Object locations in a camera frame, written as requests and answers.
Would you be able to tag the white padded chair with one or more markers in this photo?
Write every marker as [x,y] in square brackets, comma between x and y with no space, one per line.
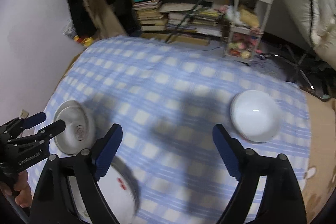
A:
[312,3]

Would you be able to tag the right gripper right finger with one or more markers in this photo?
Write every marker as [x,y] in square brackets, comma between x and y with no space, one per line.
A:
[281,201]

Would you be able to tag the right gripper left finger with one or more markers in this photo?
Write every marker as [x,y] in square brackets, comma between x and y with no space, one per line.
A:
[53,201]

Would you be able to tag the white utility cart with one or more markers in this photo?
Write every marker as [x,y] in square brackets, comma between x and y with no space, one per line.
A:
[247,20]

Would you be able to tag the yellow snack bag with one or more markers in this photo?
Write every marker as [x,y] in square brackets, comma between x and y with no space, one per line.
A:
[84,40]

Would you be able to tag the blue plaid tablecloth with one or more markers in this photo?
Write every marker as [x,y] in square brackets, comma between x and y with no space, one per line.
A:
[167,100]

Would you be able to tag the large cherry plate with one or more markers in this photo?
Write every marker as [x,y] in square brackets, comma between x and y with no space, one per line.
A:
[121,191]

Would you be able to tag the person's left hand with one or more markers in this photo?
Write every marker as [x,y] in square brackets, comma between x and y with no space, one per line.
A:
[24,197]

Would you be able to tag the white bowl red character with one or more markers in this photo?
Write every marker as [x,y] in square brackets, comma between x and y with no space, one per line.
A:
[79,132]

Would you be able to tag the white wall socket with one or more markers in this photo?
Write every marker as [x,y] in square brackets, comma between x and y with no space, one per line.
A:
[23,114]

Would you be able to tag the stack of books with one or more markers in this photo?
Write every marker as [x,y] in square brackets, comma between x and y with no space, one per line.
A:
[149,16]

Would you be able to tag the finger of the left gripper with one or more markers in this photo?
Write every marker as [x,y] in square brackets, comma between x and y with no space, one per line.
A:
[30,122]
[47,133]

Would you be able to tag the large white bowl orange label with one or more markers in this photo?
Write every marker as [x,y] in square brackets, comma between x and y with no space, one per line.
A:
[256,116]

